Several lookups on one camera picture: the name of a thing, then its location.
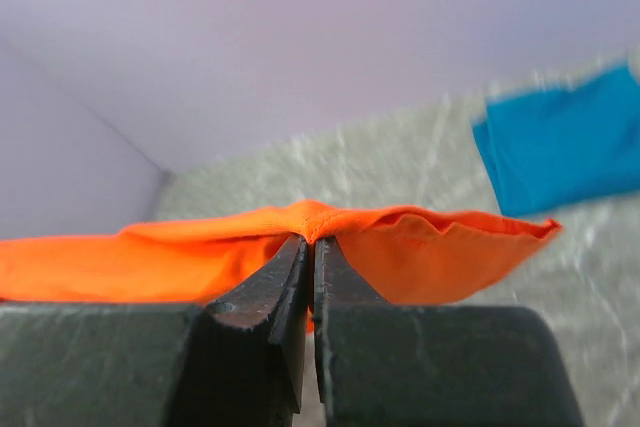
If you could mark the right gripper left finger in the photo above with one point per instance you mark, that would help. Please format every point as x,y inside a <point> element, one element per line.
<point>237,361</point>

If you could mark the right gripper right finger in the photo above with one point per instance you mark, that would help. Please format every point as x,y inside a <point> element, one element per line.
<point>379,364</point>

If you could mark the orange t-shirt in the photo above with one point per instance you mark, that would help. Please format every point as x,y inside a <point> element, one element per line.
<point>410,255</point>

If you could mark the folded blue t-shirt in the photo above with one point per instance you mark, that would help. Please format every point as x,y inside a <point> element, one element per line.
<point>562,144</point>

